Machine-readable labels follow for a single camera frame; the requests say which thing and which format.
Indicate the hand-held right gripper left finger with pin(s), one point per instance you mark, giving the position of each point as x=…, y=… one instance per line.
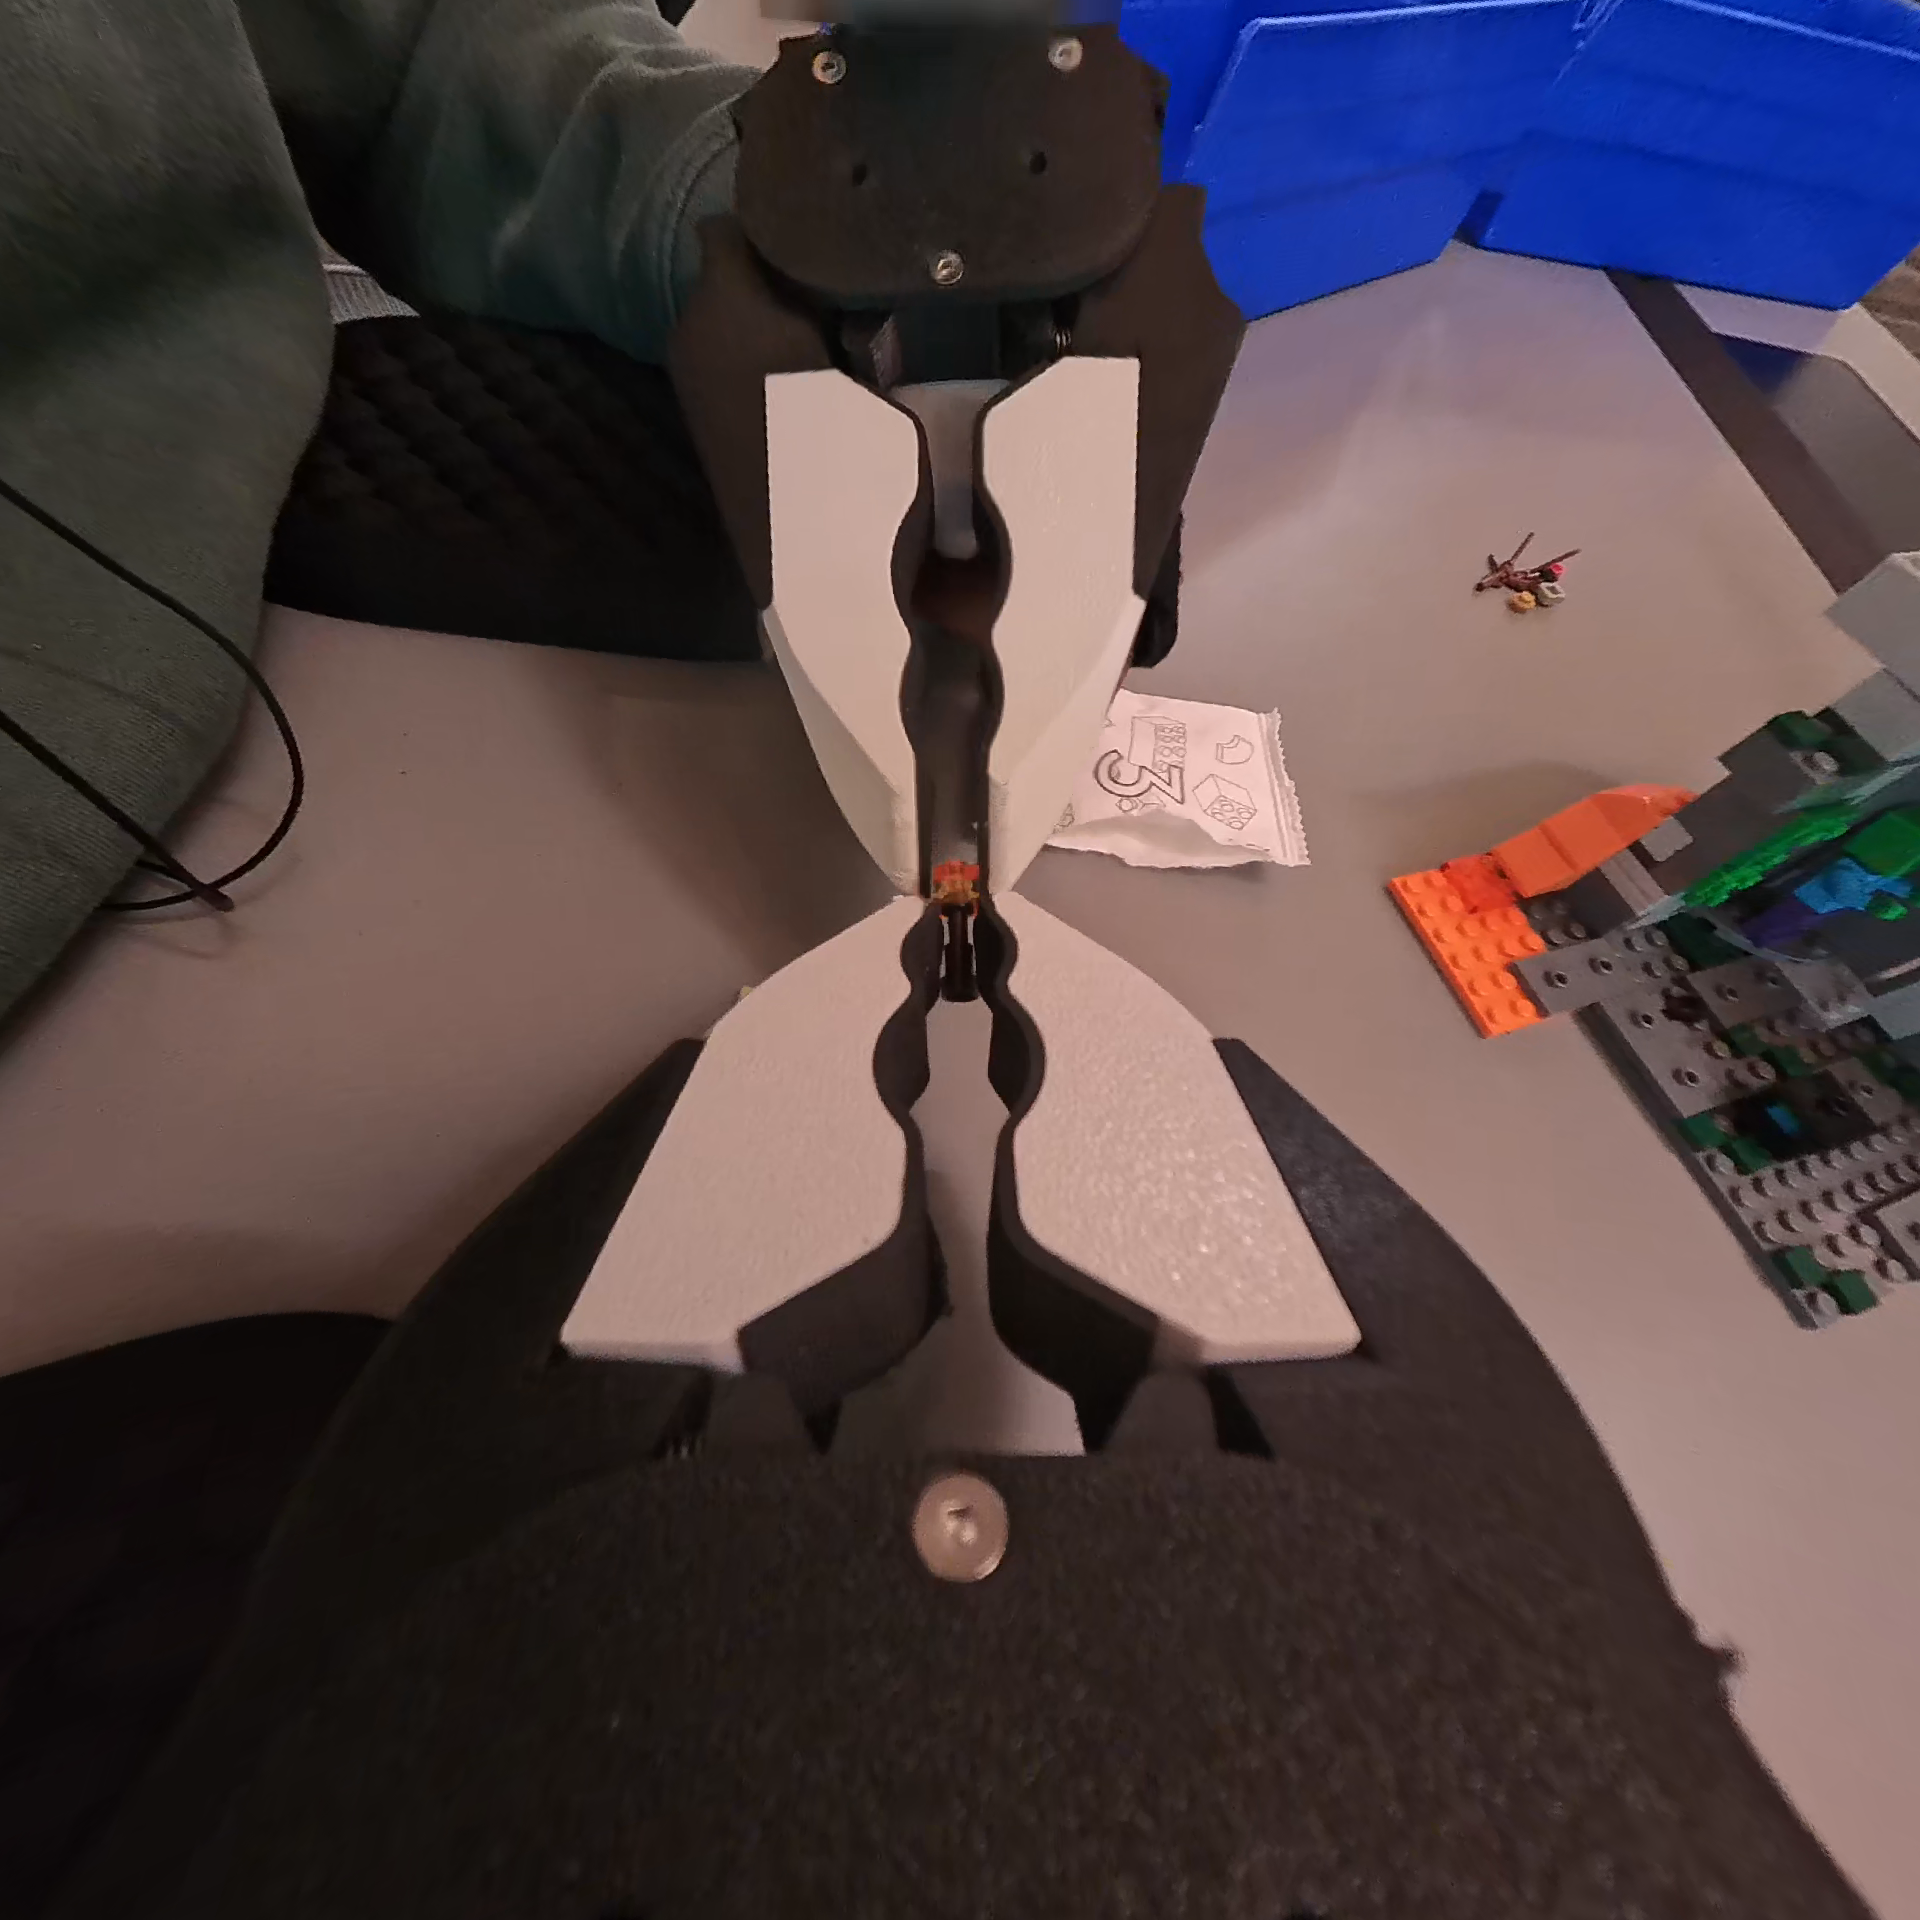
x=749, y=1171

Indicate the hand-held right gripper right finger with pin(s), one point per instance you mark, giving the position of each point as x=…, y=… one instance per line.
x=1171, y=1171

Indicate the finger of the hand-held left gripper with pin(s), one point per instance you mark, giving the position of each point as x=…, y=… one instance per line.
x=1072, y=569
x=832, y=569

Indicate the small white printed bag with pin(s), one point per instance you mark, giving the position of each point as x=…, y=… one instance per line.
x=1200, y=781

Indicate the brown toy stick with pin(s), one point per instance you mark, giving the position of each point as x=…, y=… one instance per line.
x=956, y=968

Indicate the grey desk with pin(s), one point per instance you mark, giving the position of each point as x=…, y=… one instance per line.
x=524, y=931

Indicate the blue plastic bin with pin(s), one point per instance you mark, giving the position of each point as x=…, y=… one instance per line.
x=1336, y=165
x=1724, y=135

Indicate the brown twig toy piece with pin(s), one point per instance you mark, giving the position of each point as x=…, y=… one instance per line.
x=1523, y=568

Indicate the grey toy brick building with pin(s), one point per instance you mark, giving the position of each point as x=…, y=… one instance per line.
x=1724, y=1020

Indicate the person's green sweatshirt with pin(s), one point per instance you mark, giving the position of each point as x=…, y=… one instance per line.
x=134, y=376

